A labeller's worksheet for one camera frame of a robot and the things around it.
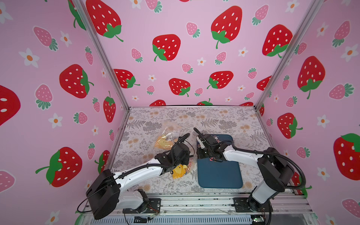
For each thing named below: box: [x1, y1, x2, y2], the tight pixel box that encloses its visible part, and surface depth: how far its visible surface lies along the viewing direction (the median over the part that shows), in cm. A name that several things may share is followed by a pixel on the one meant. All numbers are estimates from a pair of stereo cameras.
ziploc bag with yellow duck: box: [172, 162, 192, 180], surface depth 85 cm
